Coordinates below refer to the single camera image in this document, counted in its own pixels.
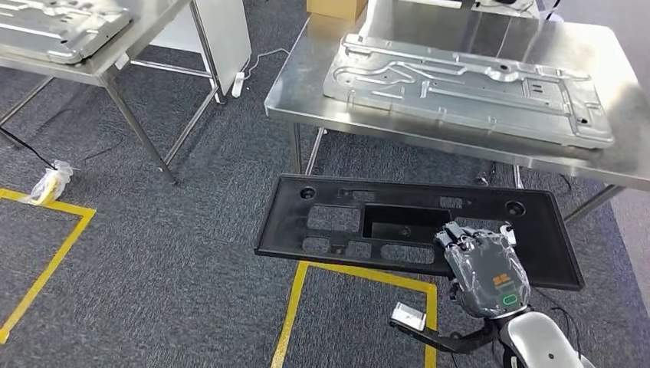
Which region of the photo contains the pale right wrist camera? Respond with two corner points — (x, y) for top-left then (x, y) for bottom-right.
(391, 302), (428, 331)

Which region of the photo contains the stamped sheet metal panel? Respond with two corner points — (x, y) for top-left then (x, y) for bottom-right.
(323, 34), (616, 150)
(0, 0), (135, 65)

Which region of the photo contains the stainless steel side table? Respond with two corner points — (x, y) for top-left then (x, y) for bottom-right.
(0, 0), (225, 185)

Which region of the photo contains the white power cable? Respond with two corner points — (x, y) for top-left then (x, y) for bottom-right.
(241, 47), (291, 77)

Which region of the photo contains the clear plastic bag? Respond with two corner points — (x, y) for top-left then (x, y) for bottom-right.
(20, 159), (75, 206)

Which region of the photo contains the stainless steel workbench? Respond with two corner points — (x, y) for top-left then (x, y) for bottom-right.
(264, 0), (650, 227)

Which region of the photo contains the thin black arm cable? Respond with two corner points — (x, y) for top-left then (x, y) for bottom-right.
(533, 287), (583, 357)

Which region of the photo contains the black floor cable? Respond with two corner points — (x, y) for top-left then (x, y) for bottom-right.
(0, 126), (57, 169)

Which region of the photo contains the brown cardboard box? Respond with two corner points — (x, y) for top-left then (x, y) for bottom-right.
(306, 0), (369, 21)

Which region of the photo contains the black plastic panel part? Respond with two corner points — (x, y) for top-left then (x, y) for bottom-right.
(254, 174), (586, 291)

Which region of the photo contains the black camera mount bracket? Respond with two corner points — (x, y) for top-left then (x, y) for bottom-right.
(389, 320), (501, 355)

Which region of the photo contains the yellow floor tape outline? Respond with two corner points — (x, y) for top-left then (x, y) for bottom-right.
(0, 189), (97, 347)
(270, 261), (438, 368)

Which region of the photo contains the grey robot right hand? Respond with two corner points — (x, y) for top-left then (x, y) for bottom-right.
(434, 222), (532, 320)

